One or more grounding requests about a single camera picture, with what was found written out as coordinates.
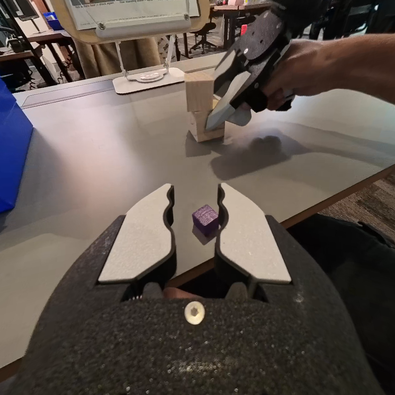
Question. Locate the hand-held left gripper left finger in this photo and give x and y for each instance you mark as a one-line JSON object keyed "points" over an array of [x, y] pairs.
{"points": [[139, 240]]}

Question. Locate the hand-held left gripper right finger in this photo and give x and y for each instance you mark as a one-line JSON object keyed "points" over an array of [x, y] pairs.
{"points": [[250, 243]]}

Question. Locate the small blue storage bin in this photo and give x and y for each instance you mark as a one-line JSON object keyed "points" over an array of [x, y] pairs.
{"points": [[54, 21]]}

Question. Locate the person's right forearm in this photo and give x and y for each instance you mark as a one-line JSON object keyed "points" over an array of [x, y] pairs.
{"points": [[351, 64]]}

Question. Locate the wooden side desk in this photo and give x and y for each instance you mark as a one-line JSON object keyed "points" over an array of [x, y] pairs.
{"points": [[37, 38]]}

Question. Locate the brown fabric cover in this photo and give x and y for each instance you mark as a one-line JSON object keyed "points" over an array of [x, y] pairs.
{"points": [[98, 58]]}

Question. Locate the large blue plastic bin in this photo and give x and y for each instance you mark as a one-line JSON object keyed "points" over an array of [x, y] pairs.
{"points": [[14, 148]]}

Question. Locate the dark wooden table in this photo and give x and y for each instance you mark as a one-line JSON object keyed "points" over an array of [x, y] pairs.
{"points": [[234, 9]]}

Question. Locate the person's dark trouser leg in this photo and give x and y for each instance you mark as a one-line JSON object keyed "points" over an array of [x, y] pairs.
{"points": [[348, 277]]}

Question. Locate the white sign stand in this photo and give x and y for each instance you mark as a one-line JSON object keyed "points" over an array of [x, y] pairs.
{"points": [[132, 15]]}

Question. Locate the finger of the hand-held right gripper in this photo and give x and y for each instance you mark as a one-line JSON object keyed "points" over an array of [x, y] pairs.
{"points": [[222, 108], [240, 116]]}

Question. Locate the large natural wooden cube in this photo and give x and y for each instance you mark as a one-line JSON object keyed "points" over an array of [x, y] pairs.
{"points": [[200, 128], [199, 91]]}

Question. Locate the small purple wooden cube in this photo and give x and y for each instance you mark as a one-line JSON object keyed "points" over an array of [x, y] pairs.
{"points": [[205, 219]]}

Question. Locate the black office chair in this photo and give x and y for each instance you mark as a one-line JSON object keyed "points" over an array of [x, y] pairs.
{"points": [[203, 35]]}

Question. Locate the person's right hand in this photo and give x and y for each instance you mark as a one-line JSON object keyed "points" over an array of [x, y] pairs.
{"points": [[290, 71]]}

